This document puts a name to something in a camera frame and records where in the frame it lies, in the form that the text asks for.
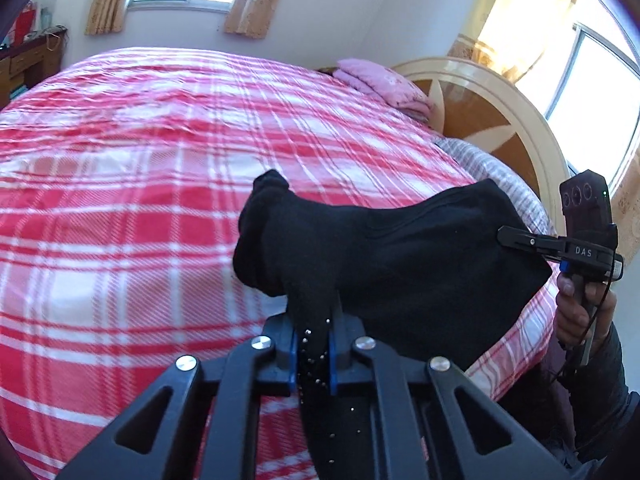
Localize person's right forearm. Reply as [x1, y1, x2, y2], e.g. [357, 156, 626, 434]
[570, 324, 632, 456]

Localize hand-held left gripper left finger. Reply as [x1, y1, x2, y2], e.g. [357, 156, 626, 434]
[57, 312, 301, 480]

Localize person's right hand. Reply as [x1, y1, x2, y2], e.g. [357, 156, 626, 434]
[555, 275, 617, 347]

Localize window behind headboard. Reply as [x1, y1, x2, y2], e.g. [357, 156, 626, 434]
[500, 0, 640, 191]

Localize red bag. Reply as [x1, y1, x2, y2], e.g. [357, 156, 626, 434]
[14, 2, 39, 47]

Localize red white plaid bed sheet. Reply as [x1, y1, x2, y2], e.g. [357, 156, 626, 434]
[0, 47, 562, 480]

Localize folded pink blanket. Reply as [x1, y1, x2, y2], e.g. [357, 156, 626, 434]
[332, 58, 435, 122]

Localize wooden desk with drawers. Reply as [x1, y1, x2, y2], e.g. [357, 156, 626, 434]
[0, 27, 68, 111]

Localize grey patterned pillow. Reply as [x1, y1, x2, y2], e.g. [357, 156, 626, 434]
[434, 137, 552, 235]

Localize person's dark navy jacket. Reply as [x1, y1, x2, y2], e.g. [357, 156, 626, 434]
[537, 390, 640, 480]

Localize wooden arched headboard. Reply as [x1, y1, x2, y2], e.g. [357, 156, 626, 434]
[317, 56, 572, 226]

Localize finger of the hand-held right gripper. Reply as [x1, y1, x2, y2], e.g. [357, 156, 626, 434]
[496, 226, 569, 257]
[542, 254, 574, 275]

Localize person's dark maroon trousers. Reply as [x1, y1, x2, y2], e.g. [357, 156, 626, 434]
[492, 337, 581, 466]

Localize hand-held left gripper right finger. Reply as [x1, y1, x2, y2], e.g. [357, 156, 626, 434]
[327, 305, 560, 480]

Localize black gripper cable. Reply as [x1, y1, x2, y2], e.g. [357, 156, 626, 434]
[547, 260, 620, 387]

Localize black pants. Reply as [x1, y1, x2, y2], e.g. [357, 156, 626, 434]
[232, 169, 553, 480]

